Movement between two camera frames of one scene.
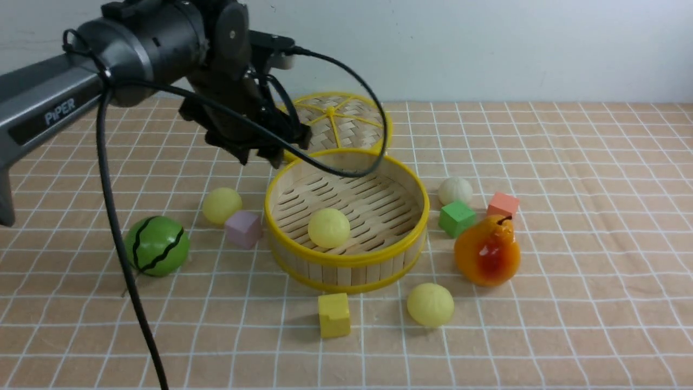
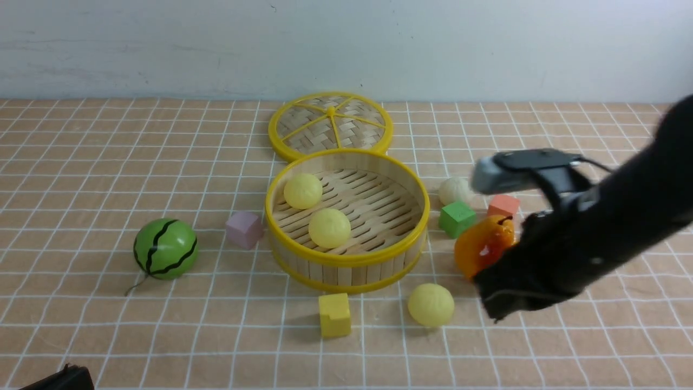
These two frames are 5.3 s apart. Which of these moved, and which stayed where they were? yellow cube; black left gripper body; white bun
Moved: black left gripper body
Stayed: white bun; yellow cube
